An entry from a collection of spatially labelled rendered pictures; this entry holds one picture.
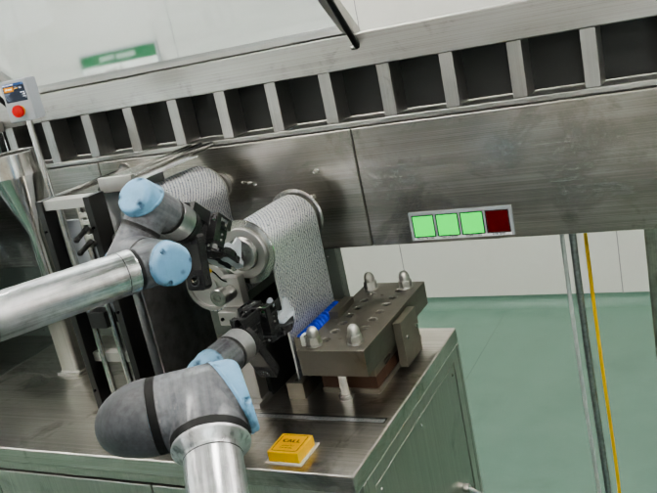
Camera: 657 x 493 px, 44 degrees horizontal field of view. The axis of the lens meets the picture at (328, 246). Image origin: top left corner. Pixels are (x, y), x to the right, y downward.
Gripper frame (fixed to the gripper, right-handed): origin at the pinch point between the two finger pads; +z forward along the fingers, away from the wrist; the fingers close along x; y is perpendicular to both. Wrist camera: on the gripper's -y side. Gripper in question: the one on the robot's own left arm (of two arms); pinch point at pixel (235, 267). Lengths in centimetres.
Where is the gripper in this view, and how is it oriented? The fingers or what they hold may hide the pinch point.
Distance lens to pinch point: 177.3
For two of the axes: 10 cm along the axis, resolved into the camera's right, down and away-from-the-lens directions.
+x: -8.9, 0.5, 4.5
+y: 1.1, -9.4, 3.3
